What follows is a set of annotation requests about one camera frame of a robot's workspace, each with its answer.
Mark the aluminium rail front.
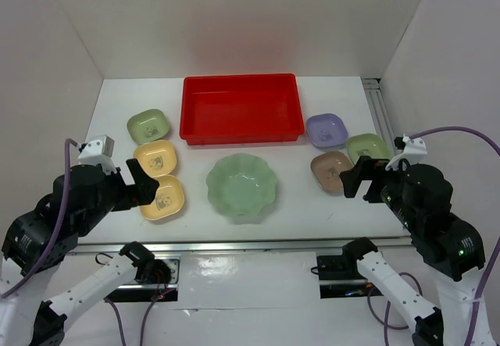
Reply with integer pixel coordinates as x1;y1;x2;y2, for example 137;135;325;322
69;236;411;255

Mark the aluminium rail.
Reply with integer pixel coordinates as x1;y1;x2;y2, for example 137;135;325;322
69;236;411;255
361;78;395;153

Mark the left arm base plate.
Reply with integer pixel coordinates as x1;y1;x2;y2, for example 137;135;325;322
108;257;180;303

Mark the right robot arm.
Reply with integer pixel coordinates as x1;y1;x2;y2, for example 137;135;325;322
339;156;496;345

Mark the red plastic bin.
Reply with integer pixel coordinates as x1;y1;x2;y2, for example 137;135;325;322
180;73;305;146

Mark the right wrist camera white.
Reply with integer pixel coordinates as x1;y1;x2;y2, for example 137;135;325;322
390;134;427;169

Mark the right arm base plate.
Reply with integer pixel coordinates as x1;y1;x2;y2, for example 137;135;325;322
310;255;381;299

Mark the yellow square plate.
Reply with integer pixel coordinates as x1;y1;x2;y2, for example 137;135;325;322
140;175;185;224
134;140;177;178

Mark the green square plate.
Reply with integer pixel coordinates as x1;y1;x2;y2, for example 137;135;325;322
127;109;170;145
346;134;393;165

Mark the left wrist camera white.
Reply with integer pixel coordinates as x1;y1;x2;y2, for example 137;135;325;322
77;135;115;167

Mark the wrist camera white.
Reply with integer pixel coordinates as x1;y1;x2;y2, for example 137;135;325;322
77;135;115;167
390;134;427;169

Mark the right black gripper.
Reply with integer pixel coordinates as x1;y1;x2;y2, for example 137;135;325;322
337;152;420;227

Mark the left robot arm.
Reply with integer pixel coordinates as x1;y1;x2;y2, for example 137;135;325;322
1;159;166;345

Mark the brown square plate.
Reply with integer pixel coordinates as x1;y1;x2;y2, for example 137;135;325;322
310;151;353;195

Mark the large green scalloped bowl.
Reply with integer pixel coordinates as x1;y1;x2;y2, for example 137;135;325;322
205;153;279;224

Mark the aluminium rail right side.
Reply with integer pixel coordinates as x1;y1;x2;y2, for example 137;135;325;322
361;78;395;153

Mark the purple square plate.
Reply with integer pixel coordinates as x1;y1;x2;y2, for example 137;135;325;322
305;113;348;148

